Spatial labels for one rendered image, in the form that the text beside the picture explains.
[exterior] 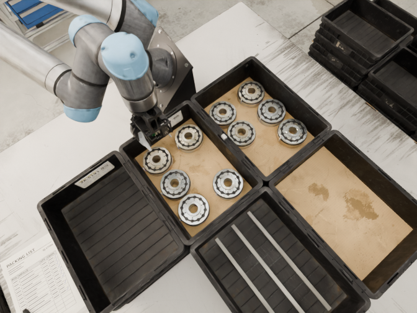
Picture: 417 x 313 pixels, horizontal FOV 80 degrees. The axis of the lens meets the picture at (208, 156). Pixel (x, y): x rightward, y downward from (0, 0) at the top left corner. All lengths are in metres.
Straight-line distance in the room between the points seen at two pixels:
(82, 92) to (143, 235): 0.50
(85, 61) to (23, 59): 0.16
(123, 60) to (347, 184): 0.79
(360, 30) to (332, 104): 0.76
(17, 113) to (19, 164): 1.26
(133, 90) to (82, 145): 0.74
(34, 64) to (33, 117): 1.80
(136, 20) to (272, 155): 0.62
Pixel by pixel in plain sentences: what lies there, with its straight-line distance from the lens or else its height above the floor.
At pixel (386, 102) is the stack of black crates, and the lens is 1.79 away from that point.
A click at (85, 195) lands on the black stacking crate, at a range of 1.00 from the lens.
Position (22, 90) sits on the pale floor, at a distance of 2.69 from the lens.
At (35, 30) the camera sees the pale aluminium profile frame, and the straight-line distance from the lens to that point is 2.54.
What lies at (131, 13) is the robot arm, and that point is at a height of 1.15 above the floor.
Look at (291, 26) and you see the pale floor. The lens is 2.57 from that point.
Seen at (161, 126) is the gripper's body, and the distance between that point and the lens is 0.63.
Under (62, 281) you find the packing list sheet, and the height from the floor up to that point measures 0.70.
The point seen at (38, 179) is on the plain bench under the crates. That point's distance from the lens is 1.28.
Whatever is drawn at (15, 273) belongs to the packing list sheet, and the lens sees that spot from 1.25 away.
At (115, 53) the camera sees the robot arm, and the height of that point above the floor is 1.35.
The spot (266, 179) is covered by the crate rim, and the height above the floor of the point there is 0.93.
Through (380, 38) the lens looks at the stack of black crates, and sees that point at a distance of 1.92.
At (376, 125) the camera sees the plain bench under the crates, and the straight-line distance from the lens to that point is 1.27.
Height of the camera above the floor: 1.68
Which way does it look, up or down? 69 degrees down
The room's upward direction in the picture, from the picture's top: 10 degrees counter-clockwise
